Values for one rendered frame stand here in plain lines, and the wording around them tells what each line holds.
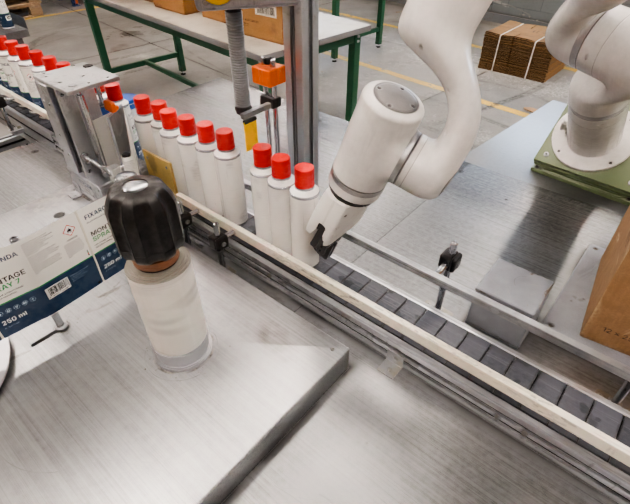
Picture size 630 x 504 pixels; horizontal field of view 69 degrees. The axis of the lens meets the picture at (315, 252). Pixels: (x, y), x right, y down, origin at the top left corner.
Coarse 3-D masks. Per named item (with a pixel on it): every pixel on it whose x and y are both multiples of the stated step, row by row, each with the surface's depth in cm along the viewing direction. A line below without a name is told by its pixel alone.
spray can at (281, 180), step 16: (272, 160) 76; (288, 160) 76; (272, 176) 79; (288, 176) 78; (272, 192) 79; (288, 192) 79; (272, 208) 81; (288, 208) 81; (272, 224) 84; (288, 224) 83; (272, 240) 87; (288, 240) 85
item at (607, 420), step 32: (320, 256) 88; (320, 288) 82; (352, 288) 82; (384, 288) 82; (416, 320) 76; (480, 352) 71; (480, 384) 67; (544, 384) 67; (576, 416) 63; (608, 416) 63
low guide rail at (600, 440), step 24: (216, 216) 93; (264, 240) 87; (288, 264) 83; (336, 288) 77; (384, 312) 73; (408, 336) 71; (432, 336) 69; (456, 360) 67; (504, 384) 63; (552, 408) 60; (576, 432) 59; (600, 432) 57; (624, 456) 56
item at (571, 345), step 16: (352, 240) 81; (368, 240) 79; (384, 256) 77; (400, 256) 76; (416, 272) 74; (432, 272) 73; (448, 288) 71; (464, 288) 70; (480, 304) 69; (496, 304) 68; (512, 320) 66; (528, 320) 65; (544, 336) 64; (560, 336) 63; (576, 352) 62; (592, 352) 61; (608, 368) 60; (624, 368) 59
